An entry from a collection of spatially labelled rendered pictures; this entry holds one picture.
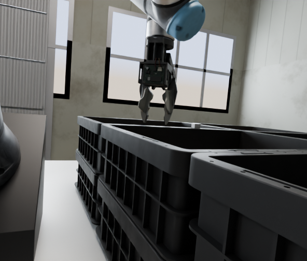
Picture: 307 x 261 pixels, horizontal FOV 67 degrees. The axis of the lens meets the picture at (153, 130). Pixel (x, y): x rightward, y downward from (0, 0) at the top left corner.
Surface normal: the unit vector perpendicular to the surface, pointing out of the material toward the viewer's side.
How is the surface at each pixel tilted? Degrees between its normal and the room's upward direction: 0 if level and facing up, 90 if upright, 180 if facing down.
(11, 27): 90
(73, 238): 0
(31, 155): 43
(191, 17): 129
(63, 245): 0
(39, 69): 90
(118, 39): 90
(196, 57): 90
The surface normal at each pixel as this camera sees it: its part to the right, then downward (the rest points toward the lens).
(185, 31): 0.60, 0.69
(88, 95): 0.35, 0.11
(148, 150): -0.89, -0.04
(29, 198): 0.31, -0.66
